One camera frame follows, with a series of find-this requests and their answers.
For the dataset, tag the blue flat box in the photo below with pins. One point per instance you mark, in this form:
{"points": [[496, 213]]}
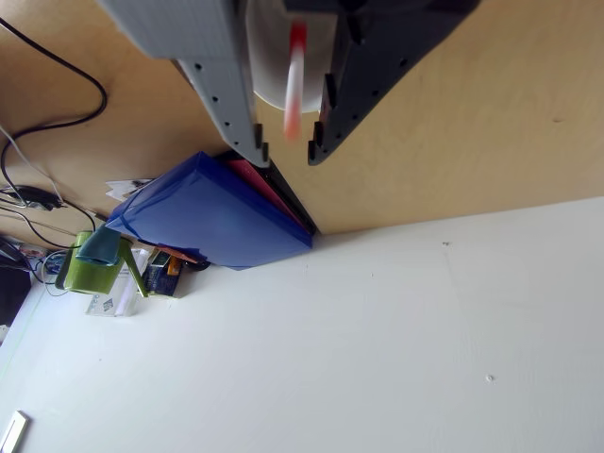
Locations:
{"points": [[212, 212]]}

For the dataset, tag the white mug with red hearts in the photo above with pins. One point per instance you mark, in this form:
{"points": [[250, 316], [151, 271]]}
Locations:
{"points": [[269, 71]]}

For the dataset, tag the white printed booklet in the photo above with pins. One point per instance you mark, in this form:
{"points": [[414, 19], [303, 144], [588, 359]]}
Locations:
{"points": [[108, 304]]}

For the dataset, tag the green and teal desk object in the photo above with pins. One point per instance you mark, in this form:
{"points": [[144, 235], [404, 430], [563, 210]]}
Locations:
{"points": [[89, 278]]}

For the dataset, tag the white paper scraps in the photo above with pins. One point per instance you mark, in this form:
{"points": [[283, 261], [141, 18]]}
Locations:
{"points": [[118, 189]]}

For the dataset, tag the pink flat folder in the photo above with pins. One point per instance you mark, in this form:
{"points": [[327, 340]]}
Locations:
{"points": [[257, 179]]}

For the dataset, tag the black flat case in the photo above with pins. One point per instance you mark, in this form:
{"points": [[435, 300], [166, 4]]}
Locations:
{"points": [[292, 198]]}

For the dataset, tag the blue card box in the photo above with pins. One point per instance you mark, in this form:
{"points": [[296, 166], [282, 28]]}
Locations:
{"points": [[160, 280]]}

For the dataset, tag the white marker pen red cap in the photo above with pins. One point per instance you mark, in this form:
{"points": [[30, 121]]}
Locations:
{"points": [[296, 80]]}

